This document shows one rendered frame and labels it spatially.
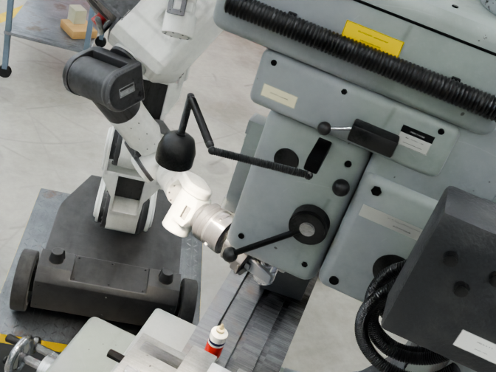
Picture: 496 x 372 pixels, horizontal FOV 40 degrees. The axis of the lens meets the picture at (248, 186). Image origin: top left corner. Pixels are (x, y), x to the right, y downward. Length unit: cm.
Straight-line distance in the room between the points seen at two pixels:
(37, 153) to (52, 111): 47
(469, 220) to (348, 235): 37
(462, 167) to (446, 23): 23
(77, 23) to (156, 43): 293
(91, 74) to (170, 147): 36
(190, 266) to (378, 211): 157
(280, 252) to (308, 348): 185
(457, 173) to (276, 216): 33
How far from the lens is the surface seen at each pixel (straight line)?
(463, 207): 88
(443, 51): 103
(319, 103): 109
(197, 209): 147
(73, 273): 224
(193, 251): 272
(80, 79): 154
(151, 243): 244
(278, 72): 109
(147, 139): 165
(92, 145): 392
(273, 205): 122
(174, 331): 181
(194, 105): 117
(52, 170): 367
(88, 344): 189
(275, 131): 115
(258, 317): 180
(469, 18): 102
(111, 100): 150
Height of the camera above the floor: 213
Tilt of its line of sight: 33 degrees down
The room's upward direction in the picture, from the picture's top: 19 degrees clockwise
